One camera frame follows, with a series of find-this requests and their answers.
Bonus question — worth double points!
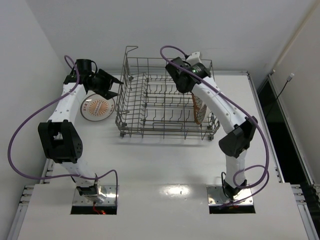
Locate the floral plate orange rim front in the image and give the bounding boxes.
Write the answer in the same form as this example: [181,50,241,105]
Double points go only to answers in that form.
[191,93,205,125]

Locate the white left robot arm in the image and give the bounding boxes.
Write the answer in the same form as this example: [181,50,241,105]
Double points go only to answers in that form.
[38,69,121,203]

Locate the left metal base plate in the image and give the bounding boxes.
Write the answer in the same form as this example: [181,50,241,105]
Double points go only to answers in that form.
[72,185,119,207]

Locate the metal base plate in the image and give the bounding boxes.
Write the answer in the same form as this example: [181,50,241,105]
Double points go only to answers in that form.
[206,185,254,207]
[72,185,119,207]

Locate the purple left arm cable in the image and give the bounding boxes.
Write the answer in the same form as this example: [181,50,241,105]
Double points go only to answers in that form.
[7,55,119,206]

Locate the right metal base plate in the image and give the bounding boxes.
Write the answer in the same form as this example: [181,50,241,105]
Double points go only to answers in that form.
[206,185,254,207]

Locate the orange sunburst glass plate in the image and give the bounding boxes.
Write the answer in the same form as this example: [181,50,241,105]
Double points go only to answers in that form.
[80,93,116,122]

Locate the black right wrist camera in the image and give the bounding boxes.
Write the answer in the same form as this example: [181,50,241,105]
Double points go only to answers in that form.
[191,62,211,79]

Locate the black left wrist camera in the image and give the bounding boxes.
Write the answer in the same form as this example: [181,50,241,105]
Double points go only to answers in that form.
[76,59,98,76]

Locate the grey wire dish rack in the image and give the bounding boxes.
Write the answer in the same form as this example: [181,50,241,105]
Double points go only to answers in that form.
[115,45,220,141]

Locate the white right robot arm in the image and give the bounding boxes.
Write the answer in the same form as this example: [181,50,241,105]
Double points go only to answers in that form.
[165,54,256,199]

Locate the black cable with grey plug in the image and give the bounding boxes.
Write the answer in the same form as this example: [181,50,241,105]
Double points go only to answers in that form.
[264,72,295,118]

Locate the floral plate orange rim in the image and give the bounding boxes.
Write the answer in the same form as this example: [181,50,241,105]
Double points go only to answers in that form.
[191,93,205,125]
[197,105,212,124]

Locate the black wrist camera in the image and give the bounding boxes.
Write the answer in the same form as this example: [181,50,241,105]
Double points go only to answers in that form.
[76,59,98,76]
[191,62,211,79]

